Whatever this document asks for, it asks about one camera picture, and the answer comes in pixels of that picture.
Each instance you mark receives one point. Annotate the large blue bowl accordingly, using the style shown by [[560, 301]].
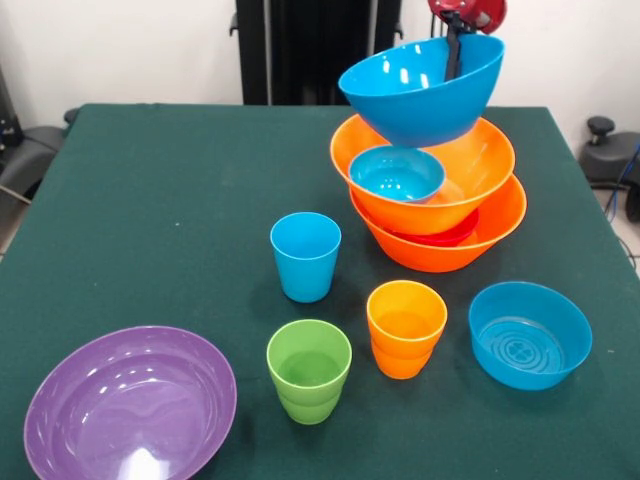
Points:
[[425, 115]]

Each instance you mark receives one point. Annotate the small magenta bowl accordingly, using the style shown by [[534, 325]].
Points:
[[450, 235]]

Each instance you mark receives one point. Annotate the blue ribbed-bottom bowl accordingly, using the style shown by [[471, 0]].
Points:
[[530, 345]]

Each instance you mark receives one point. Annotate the green cup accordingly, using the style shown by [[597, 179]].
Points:
[[308, 395]]

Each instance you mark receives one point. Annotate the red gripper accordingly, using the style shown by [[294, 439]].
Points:
[[487, 12]]

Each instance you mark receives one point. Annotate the large purple bowl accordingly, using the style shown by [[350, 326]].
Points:
[[130, 405]]

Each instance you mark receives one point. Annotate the dark green tablecloth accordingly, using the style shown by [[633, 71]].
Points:
[[200, 200]]

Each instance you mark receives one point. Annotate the black pedestal foot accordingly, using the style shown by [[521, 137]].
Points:
[[30, 150], [610, 160]]

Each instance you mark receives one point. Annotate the large orange bowl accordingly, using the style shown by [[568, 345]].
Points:
[[430, 260], [475, 160]]

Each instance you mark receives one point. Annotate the blue cup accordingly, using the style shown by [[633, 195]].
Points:
[[305, 270]]

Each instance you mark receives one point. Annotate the orange cup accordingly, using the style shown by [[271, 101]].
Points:
[[405, 350]]

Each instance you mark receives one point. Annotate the small cyan bowl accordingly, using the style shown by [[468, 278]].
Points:
[[395, 175]]

